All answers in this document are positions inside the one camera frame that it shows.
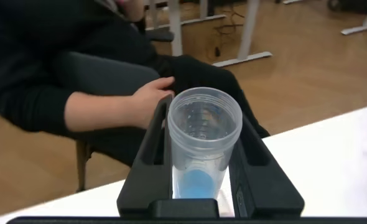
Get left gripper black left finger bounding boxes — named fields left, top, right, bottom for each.
left=116, top=95, right=174, bottom=218

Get man in black sweater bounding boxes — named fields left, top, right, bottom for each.
left=0, top=0, right=271, bottom=166

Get black floor cables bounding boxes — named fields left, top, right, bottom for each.
left=213, top=6, right=247, bottom=58

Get white standing desk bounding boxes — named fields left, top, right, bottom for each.
left=212, top=0, right=273, bottom=68
left=145, top=0, right=227, bottom=57

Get blue pigment test tube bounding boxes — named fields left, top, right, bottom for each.
left=167, top=86, right=243, bottom=200

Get long white lab desk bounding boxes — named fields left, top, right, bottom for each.
left=340, top=0, right=367, bottom=36

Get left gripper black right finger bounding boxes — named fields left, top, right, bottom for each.
left=228, top=114, right=305, bottom=218

